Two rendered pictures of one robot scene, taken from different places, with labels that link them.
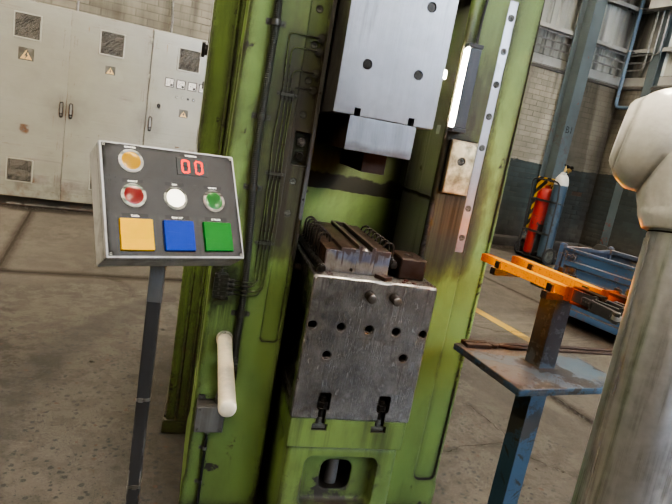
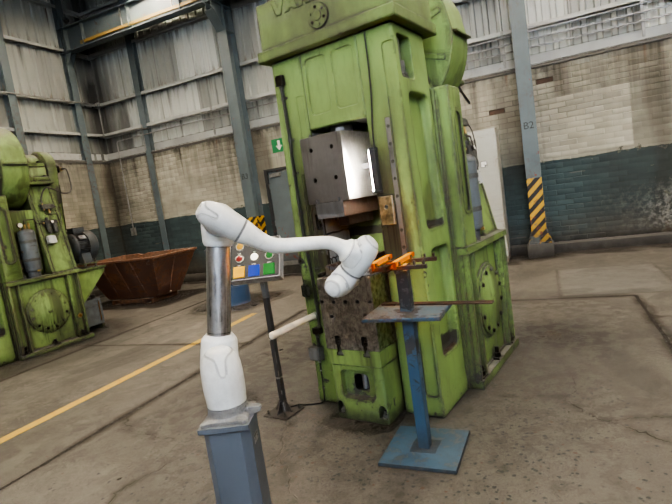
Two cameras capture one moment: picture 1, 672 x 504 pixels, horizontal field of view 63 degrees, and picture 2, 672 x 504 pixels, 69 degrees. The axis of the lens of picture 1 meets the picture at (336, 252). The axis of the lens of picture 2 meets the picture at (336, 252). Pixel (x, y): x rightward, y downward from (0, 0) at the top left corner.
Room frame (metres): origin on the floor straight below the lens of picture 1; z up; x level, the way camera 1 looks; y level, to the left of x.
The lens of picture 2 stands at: (-0.34, -2.28, 1.38)
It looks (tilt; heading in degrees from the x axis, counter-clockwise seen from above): 6 degrees down; 49
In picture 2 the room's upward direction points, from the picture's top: 8 degrees counter-clockwise
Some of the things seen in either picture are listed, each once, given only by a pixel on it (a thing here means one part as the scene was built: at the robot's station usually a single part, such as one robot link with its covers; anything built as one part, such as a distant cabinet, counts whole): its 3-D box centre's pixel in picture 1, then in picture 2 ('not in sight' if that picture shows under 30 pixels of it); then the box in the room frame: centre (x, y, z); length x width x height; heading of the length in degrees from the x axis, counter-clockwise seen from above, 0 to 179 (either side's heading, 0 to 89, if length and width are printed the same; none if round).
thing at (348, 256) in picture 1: (342, 244); (356, 262); (1.80, -0.02, 0.96); 0.42 x 0.20 x 0.09; 14
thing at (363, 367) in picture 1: (343, 319); (370, 302); (1.82, -0.07, 0.69); 0.56 x 0.38 x 0.45; 14
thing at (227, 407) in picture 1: (225, 370); (293, 325); (1.42, 0.24, 0.62); 0.44 x 0.05 x 0.05; 14
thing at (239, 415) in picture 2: not in sight; (233, 408); (0.51, -0.57, 0.63); 0.22 x 0.18 x 0.06; 135
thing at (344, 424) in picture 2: not in sight; (355, 420); (1.55, -0.08, 0.01); 0.58 x 0.39 x 0.01; 104
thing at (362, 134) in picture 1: (361, 135); (348, 206); (1.80, -0.02, 1.32); 0.42 x 0.20 x 0.10; 14
